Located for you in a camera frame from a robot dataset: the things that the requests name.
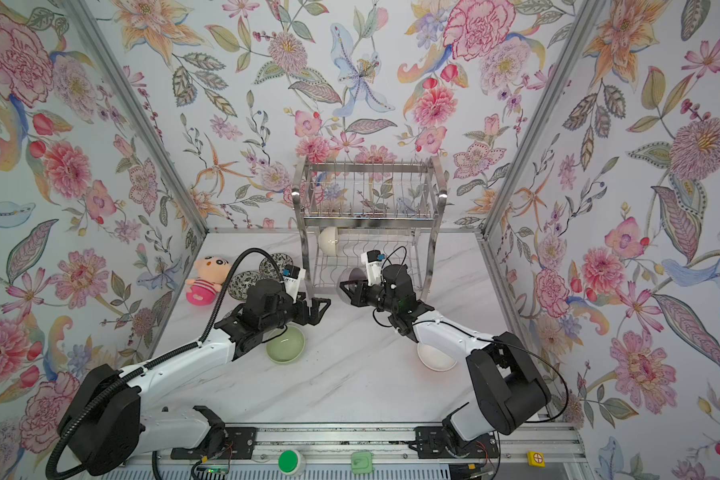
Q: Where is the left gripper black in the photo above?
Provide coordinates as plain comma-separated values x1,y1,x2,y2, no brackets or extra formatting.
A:
261,294,334,335

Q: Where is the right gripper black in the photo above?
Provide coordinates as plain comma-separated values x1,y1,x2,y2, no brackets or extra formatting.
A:
342,279,401,318

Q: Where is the green bowl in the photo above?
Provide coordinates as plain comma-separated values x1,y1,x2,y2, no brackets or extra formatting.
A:
266,325,306,365

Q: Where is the cream bowl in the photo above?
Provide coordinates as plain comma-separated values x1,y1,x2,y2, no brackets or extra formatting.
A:
318,226,339,257

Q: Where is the purple bowl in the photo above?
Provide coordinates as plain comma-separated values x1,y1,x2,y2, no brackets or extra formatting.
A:
336,267,367,305

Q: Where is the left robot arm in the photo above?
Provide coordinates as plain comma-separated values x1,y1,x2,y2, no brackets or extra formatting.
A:
45,279,331,479

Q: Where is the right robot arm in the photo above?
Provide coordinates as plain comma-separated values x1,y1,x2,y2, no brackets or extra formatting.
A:
339,264,552,450

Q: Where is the stainless steel dish rack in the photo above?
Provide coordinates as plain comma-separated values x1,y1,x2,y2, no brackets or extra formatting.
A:
291,156,448,297

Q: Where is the patterned bowl far back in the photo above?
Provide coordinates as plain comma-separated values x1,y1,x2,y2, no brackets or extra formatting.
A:
259,253,294,280

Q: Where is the patterned bowl near doll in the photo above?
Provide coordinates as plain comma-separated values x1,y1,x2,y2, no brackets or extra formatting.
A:
227,270,262,302

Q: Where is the orange white bowl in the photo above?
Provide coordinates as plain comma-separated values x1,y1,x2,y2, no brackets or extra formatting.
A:
417,343,458,372

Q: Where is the pink plush doll toy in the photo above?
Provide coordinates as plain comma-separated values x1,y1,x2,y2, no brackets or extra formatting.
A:
185,256,231,306

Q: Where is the green round button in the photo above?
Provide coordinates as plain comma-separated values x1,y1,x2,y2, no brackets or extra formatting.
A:
277,450,306,476

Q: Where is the light green square button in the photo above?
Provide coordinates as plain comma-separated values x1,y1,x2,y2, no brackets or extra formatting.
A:
350,451,374,475

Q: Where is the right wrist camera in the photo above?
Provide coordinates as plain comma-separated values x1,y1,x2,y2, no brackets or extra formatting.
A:
360,250,386,285

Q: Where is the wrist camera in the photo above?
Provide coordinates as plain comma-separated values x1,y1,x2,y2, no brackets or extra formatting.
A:
282,264,306,301
360,250,386,285

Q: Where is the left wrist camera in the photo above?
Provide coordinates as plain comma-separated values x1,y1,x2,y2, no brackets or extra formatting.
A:
282,264,306,301

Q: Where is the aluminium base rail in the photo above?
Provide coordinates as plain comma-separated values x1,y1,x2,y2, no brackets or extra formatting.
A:
107,423,594,479

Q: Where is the black corrugated left cable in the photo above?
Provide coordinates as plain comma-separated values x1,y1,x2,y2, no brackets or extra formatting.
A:
44,247,286,480

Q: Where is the aluminium right corner post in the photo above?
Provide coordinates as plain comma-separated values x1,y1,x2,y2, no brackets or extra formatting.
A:
481,0,606,240

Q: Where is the aluminium corner post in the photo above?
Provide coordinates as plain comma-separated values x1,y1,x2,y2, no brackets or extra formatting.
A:
61,1,209,240
481,0,606,240

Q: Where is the aluminium left corner post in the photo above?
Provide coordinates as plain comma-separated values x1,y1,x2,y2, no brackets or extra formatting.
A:
61,1,209,240

